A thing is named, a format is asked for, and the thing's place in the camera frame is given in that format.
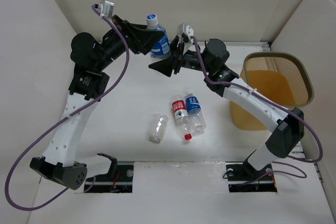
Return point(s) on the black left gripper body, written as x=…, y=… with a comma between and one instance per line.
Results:
x=127, y=32

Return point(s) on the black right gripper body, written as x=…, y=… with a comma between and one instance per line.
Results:
x=189, y=59

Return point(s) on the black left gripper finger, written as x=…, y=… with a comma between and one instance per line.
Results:
x=144, y=40
x=133, y=27

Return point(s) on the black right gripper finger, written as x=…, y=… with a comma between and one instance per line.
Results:
x=165, y=66
x=177, y=45

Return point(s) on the blue label bottle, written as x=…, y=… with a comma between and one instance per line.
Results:
x=195, y=112
x=161, y=50

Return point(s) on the red label plastic bottle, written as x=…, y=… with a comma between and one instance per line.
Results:
x=181, y=116

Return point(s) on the clear unlabelled plastic bottle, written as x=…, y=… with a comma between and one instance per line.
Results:
x=158, y=125

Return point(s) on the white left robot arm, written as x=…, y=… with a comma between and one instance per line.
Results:
x=57, y=162

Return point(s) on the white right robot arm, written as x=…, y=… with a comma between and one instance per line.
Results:
x=286, y=126

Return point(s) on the yellow mesh waste bin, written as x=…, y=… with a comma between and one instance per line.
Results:
x=279, y=76

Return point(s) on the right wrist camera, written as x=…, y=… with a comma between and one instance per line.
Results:
x=185, y=32

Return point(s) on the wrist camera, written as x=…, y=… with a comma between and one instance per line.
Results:
x=185, y=32
x=106, y=8

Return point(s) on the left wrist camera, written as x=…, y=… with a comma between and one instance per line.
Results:
x=106, y=8

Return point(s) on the aluminium rail at back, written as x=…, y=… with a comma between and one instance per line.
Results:
x=246, y=46

